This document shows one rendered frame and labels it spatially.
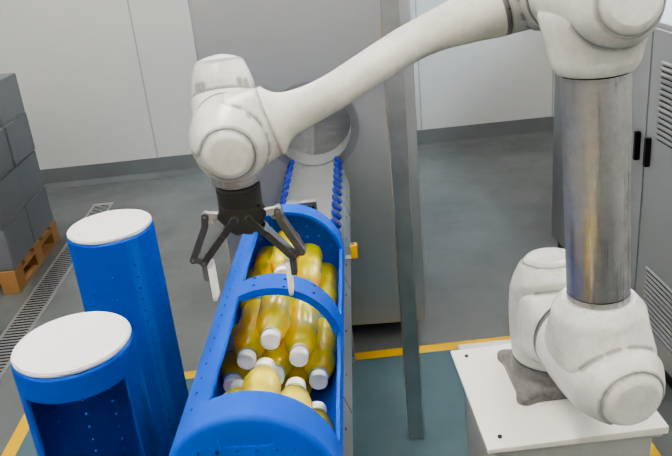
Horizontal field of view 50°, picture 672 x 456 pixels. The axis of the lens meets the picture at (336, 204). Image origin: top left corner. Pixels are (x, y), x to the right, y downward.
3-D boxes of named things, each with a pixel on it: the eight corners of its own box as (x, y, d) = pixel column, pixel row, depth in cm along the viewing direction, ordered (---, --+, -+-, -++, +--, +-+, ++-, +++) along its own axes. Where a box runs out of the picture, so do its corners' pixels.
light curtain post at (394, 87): (422, 428, 286) (397, -13, 224) (424, 438, 281) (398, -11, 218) (407, 429, 286) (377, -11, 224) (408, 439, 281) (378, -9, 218)
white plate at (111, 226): (163, 207, 251) (163, 210, 251) (89, 210, 255) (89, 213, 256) (132, 240, 226) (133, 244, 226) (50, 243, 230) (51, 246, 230)
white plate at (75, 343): (-5, 342, 174) (-4, 347, 175) (33, 390, 154) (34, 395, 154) (103, 299, 190) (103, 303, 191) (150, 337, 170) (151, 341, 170)
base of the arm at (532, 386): (572, 335, 159) (572, 313, 157) (612, 395, 139) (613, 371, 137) (491, 345, 159) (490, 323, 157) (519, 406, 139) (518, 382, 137)
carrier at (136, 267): (204, 413, 284) (136, 413, 288) (165, 209, 252) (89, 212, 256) (181, 464, 258) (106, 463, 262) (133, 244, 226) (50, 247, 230)
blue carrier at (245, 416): (347, 294, 199) (340, 199, 189) (348, 554, 118) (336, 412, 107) (246, 300, 200) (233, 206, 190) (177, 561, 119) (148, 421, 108)
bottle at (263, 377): (251, 461, 118) (264, 392, 135) (283, 438, 116) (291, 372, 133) (221, 434, 116) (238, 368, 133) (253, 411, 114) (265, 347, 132)
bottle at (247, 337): (276, 301, 162) (267, 347, 145) (269, 327, 164) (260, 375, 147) (245, 294, 161) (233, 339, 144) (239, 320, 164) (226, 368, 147)
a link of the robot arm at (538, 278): (570, 324, 153) (571, 230, 146) (613, 371, 136) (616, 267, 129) (498, 337, 152) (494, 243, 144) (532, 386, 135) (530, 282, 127)
